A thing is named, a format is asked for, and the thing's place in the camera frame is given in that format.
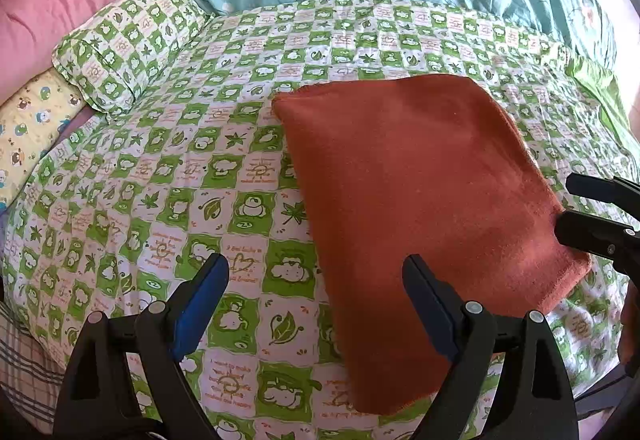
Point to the yellow cartoon print pillow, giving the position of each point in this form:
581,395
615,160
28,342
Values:
35,120

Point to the person's right forearm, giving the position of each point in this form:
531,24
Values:
631,325

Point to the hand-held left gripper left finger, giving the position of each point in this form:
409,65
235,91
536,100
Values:
200,310

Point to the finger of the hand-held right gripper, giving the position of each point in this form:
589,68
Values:
590,230
600,190

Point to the plain green cloth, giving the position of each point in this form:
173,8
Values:
607,95

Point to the orange towel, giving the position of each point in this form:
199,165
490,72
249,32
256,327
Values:
425,170

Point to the green checked cartoon bed sheet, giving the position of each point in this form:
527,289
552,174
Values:
200,145

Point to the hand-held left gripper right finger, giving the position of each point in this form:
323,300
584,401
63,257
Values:
430,312

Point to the plaid cloth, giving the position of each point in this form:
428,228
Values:
25,370

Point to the lavender cloth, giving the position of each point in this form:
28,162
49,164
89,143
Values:
75,128

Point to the green checked cartoon pillow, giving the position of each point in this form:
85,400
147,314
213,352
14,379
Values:
130,35

